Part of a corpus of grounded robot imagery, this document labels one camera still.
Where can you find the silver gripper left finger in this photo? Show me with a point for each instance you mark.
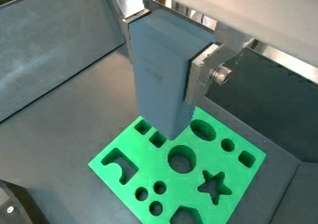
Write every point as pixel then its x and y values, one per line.
pixel 129 10

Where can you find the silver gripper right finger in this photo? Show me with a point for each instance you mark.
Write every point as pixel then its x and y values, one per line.
pixel 207 67

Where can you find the grey rectangular block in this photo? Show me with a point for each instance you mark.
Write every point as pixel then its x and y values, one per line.
pixel 165 41

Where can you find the black round object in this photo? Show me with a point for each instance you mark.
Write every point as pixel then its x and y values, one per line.
pixel 17 207

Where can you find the green shape sorting board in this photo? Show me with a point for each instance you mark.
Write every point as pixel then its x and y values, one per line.
pixel 181 181

